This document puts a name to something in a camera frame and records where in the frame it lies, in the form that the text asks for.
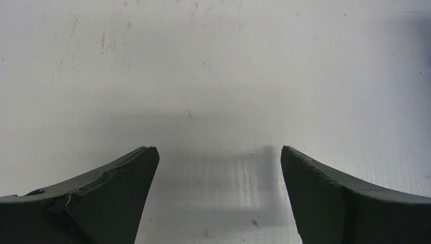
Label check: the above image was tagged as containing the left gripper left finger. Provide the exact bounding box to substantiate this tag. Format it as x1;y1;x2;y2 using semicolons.
1;147;160;243

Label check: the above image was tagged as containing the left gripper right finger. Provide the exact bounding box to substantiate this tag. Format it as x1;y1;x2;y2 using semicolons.
281;146;430;243

